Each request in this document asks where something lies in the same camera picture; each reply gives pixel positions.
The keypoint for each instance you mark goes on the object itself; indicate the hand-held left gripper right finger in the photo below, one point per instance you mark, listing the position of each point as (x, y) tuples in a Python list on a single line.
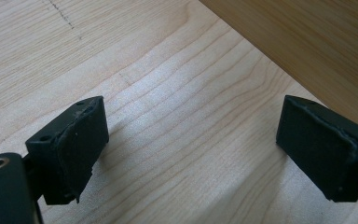
[(320, 152)]

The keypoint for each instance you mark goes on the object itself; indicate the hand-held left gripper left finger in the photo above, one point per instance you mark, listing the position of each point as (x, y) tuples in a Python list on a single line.
[(71, 155)]

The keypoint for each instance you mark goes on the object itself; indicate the brown wooden board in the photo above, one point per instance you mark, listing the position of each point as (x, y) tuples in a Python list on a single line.
[(307, 43)]

